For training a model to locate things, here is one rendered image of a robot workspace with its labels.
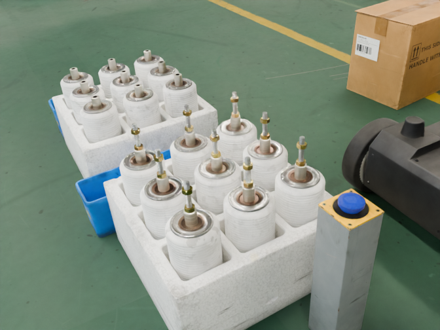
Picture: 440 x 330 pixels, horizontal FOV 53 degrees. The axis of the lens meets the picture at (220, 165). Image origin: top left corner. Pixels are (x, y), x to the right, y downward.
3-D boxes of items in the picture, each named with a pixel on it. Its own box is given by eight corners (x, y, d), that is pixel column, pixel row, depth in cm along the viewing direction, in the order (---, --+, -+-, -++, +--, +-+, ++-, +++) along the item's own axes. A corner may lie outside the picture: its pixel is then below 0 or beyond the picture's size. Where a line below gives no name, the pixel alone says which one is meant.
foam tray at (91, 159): (170, 112, 165) (164, 67, 154) (221, 162, 136) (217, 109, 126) (66, 145, 150) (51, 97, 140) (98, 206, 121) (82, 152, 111)
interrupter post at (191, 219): (185, 219, 77) (183, 205, 75) (199, 219, 77) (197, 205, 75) (184, 229, 75) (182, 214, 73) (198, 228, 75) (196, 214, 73)
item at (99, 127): (122, 150, 131) (109, 95, 121) (133, 166, 124) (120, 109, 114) (90, 161, 128) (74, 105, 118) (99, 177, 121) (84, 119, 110)
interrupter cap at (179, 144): (171, 139, 101) (171, 136, 100) (204, 133, 102) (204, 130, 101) (176, 156, 94) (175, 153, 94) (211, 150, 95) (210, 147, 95)
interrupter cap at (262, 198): (256, 183, 85) (256, 179, 84) (277, 204, 79) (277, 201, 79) (221, 195, 82) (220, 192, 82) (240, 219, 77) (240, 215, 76)
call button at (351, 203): (350, 198, 70) (351, 188, 69) (369, 212, 67) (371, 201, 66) (331, 207, 68) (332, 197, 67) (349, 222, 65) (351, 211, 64)
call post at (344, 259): (335, 310, 89) (351, 189, 71) (360, 336, 84) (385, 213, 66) (307, 327, 86) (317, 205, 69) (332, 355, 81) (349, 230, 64)
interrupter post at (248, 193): (251, 194, 82) (251, 180, 80) (258, 201, 80) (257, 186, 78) (239, 198, 81) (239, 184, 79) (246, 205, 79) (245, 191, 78)
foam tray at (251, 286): (248, 185, 125) (246, 130, 115) (345, 274, 97) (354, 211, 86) (118, 239, 110) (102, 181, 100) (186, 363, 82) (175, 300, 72)
